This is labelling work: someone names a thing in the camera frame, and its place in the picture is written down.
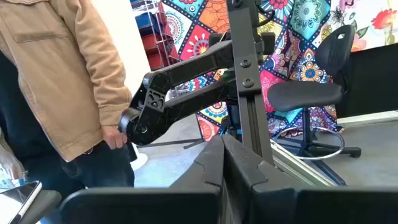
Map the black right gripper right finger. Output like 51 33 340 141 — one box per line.
222 133 398 224

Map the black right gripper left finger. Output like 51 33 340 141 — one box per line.
60 134 225 224

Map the white round stand base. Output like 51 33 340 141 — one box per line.
129 142 149 171

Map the person's hand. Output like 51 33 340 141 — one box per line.
101 124 129 151

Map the black stool chair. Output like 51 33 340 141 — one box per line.
266 24 363 161

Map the black partition panel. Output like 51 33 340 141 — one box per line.
334 42 398 119

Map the black smartphone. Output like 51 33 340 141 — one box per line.
0 180 43 224

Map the person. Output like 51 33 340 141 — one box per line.
0 0 137 224

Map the red and blue bin rack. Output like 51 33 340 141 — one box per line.
130 0 181 72

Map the colourful mandala tapestry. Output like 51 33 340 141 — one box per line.
157 0 343 142

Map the white floral cloth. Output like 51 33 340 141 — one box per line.
323 0 398 52

